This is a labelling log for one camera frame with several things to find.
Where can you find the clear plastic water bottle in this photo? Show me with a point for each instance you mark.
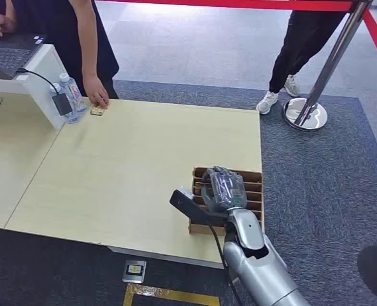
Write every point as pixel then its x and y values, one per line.
pixel 74 95
pixel 68 118

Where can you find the chrome stanchion post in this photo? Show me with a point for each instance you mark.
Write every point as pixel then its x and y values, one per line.
pixel 322 76

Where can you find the small tan card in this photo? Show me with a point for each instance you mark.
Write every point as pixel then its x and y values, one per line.
pixel 97 111

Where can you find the white desk riser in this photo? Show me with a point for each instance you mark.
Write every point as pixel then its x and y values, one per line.
pixel 45 72

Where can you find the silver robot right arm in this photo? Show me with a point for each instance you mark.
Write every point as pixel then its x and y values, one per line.
pixel 258 266

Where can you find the white sneaker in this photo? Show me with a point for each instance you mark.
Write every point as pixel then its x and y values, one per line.
pixel 267 102
pixel 292 86

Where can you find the person at desk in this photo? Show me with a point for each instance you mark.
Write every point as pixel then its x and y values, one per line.
pixel 64 29

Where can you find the slotted cardboard card box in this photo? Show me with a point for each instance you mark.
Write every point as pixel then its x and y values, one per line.
pixel 255 190

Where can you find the dark laptop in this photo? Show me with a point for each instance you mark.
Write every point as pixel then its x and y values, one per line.
pixel 7 55

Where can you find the metal floor socket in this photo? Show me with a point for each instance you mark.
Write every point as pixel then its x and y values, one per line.
pixel 133 270

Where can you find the person's left forearm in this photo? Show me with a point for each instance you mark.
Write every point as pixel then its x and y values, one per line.
pixel 86 40

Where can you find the person's left hand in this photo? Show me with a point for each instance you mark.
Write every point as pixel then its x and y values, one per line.
pixel 96 91

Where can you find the yellow floor tape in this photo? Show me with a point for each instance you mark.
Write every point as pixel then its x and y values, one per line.
pixel 169 295

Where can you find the black power adapter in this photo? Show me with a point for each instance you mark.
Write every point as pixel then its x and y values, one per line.
pixel 62 104

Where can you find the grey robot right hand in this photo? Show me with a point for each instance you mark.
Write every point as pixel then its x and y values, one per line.
pixel 223 190

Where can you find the standing person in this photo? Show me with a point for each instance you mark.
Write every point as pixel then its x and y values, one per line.
pixel 300 42

